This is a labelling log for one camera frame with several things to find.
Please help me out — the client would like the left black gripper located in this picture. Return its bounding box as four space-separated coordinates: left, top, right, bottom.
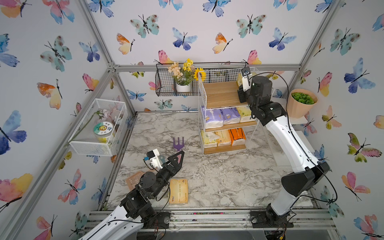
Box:
149 151 182 200

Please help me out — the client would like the purple tissue pack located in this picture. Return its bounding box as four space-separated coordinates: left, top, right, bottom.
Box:
221 108 241 125
202 107 224 129

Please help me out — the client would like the green tissue pack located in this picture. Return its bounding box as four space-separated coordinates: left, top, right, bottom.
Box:
237 73 243 87

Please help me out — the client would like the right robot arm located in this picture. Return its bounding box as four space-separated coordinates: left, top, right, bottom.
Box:
238 75 330 228

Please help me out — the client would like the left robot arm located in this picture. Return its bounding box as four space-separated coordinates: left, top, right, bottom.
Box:
80 149 185 240

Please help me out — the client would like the green tissue pack middle shelf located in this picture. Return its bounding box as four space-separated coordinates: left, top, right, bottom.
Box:
236 106 255 123

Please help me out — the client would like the pale yellow tissue pack bottom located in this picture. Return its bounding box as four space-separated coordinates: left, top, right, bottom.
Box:
201 131 220 149

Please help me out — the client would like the purple garden fork toy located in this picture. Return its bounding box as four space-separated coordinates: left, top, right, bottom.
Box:
173 137 185 152

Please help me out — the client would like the orange plastic scoop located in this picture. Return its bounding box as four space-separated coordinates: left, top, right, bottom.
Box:
125 171 145 191

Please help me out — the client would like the pink pot with green plant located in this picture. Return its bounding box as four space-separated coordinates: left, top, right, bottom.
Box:
287 89 318 118

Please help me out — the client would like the flower pot with yellow flowers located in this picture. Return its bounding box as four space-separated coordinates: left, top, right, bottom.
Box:
168 59 207 93

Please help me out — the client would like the artificial pink flower stem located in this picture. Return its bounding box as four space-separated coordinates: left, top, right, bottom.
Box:
65 109 124 147

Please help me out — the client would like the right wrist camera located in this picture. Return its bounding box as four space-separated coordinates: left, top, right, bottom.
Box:
241 67 252 92

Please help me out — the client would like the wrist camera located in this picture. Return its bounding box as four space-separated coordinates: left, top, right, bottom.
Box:
241 67 252 92
144 149 166 170

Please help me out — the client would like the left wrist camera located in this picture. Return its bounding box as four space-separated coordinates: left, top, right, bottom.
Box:
144 149 166 170

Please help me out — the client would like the white wire shelf rack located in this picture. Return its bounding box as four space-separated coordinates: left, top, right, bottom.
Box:
197 67 260 155

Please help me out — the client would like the black wire wall basket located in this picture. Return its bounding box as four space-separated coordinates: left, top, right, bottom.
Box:
155 64 209 97

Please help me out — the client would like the white wire wall basket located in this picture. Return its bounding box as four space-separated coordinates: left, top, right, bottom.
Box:
68 99 128 157

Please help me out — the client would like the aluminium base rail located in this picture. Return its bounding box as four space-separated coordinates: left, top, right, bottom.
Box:
145 209 336 231

